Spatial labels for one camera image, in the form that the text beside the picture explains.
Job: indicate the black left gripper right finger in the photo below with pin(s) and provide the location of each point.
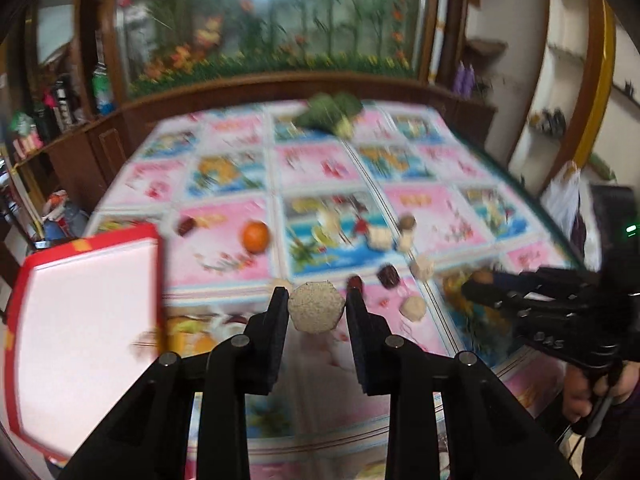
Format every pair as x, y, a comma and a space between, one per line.
490, 434

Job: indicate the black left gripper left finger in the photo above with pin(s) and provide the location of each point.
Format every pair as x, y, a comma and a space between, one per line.
146, 434

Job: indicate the orange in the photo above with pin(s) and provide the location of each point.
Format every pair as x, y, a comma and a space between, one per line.
483, 276
255, 237

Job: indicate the dark red jujube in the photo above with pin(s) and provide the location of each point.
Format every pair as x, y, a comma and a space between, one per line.
388, 276
355, 282
185, 226

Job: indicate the small cream pastry piece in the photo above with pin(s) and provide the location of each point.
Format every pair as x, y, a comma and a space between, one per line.
405, 242

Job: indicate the round beige cake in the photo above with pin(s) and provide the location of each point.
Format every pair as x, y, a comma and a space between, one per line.
280, 282

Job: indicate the brown kiwi fruit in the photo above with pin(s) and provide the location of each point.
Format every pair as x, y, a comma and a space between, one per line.
407, 223

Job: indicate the hexagonal beige cake large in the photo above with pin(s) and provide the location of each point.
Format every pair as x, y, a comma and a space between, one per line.
315, 307

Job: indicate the person's right hand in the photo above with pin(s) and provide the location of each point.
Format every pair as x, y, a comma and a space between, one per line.
578, 390

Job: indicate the red white cardboard tray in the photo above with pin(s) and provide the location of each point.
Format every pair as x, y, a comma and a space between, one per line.
83, 325

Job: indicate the colourful fruit print tablecloth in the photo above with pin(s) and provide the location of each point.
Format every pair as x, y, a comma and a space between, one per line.
318, 195

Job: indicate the blue thermos jug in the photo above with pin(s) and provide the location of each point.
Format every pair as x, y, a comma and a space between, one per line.
61, 218

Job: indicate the purple bottles pair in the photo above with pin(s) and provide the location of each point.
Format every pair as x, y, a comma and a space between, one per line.
464, 81

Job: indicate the wooden low cabinet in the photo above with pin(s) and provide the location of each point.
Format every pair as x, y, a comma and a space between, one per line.
87, 159

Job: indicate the green broccoli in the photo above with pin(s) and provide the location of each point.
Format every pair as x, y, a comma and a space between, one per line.
332, 114

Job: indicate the green label water bottle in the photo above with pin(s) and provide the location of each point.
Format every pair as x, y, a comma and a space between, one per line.
102, 90

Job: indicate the glass flower display panel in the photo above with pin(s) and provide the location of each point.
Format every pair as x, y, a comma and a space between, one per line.
168, 44

